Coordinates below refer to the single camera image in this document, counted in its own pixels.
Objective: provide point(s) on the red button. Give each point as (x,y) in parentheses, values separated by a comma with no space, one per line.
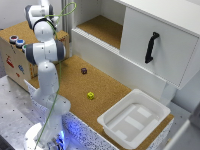
(13,38)

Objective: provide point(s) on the wooden drawer box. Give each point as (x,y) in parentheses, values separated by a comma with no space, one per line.
(15,65)

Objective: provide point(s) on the green button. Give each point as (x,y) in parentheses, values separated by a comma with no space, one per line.
(24,46)

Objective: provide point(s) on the purple block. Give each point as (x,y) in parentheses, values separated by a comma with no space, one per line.
(84,70)

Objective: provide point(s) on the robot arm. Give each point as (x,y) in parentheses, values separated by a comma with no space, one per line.
(46,76)

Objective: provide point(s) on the white cabinet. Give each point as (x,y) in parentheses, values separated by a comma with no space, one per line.
(100,55)

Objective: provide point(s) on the white plastic box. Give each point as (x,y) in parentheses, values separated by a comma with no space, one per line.
(133,120)

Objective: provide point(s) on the blue button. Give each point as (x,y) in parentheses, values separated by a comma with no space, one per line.
(20,42)

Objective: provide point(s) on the white sliding door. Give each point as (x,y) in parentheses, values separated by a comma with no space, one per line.
(173,50)

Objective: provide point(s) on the yellow block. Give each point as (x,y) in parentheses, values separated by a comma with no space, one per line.
(90,95)

